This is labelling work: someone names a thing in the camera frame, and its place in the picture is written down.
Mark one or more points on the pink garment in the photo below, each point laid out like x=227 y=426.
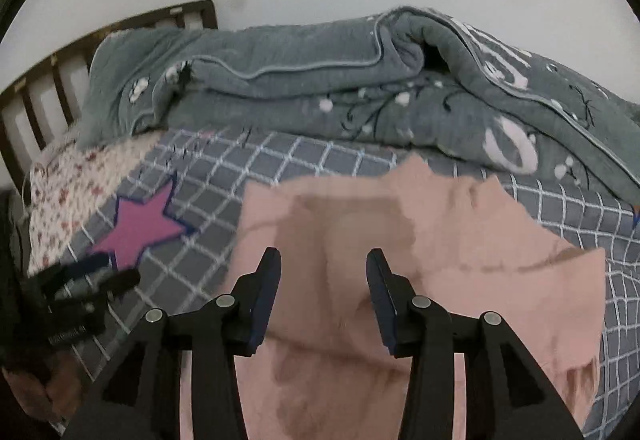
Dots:
x=450 y=245

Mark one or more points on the grey checked bed sheet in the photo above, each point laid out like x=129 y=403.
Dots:
x=210 y=160

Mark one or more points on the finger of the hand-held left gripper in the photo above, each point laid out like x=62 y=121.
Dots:
x=120 y=280
x=75 y=270

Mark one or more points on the brown wooden headboard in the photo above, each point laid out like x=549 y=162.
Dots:
x=197 y=10

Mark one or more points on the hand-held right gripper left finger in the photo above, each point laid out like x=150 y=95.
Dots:
x=264 y=290

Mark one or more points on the grey printed quilt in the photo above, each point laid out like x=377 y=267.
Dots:
x=300 y=105

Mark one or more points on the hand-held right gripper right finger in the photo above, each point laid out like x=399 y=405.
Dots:
x=382 y=292

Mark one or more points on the person's left hand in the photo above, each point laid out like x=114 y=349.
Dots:
x=50 y=390

